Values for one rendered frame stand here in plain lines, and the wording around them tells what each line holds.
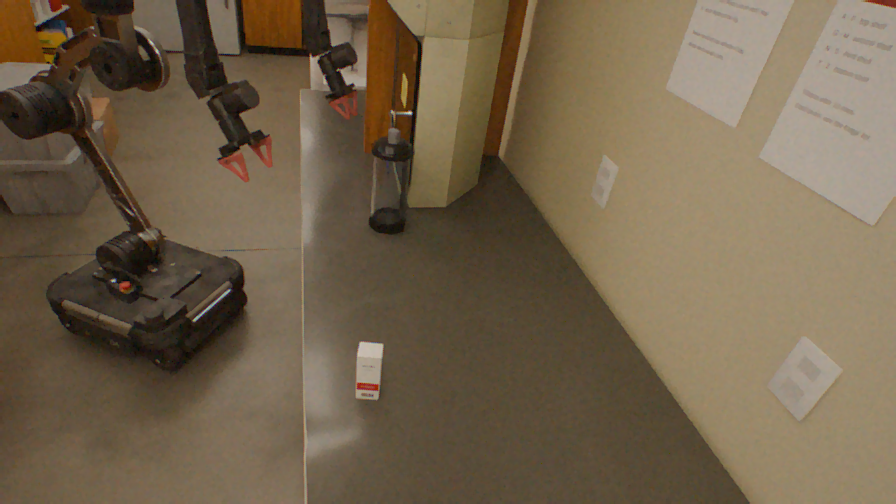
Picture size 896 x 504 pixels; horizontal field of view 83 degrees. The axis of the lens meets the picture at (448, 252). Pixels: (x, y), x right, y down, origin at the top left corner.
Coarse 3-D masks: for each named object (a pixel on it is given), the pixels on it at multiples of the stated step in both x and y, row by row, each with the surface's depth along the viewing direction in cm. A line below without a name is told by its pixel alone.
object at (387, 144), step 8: (392, 128) 123; (392, 136) 122; (376, 144) 123; (384, 144) 122; (392, 144) 123; (400, 144) 123; (408, 144) 124; (384, 152) 121; (392, 152) 121; (400, 152) 122; (408, 152) 123
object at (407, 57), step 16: (400, 32) 144; (400, 48) 145; (416, 48) 124; (400, 64) 146; (416, 64) 124; (400, 80) 146; (416, 80) 127; (400, 96) 147; (416, 96) 129; (400, 128) 149
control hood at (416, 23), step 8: (392, 0) 114; (400, 0) 114; (408, 0) 115; (416, 0) 115; (424, 0) 116; (400, 8) 115; (408, 8) 116; (416, 8) 116; (424, 8) 117; (400, 16) 117; (408, 16) 117; (416, 16) 117; (424, 16) 118; (408, 24) 118; (416, 24) 118; (424, 24) 119; (416, 32) 119; (424, 32) 120
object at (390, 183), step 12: (372, 144) 125; (396, 156) 121; (384, 168) 124; (396, 168) 124; (408, 168) 127; (384, 180) 125; (396, 180) 125; (408, 180) 130; (372, 192) 130; (384, 192) 127; (396, 192) 127; (372, 204) 132; (384, 204) 129; (396, 204) 130; (372, 216) 134; (384, 216) 131; (396, 216) 132
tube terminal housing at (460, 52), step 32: (448, 0) 117; (480, 0) 120; (448, 32) 121; (480, 32) 127; (448, 64) 125; (480, 64) 133; (448, 96) 130; (480, 96) 141; (416, 128) 133; (448, 128) 135; (480, 128) 149; (416, 160) 139; (448, 160) 141; (480, 160) 159; (416, 192) 144; (448, 192) 147
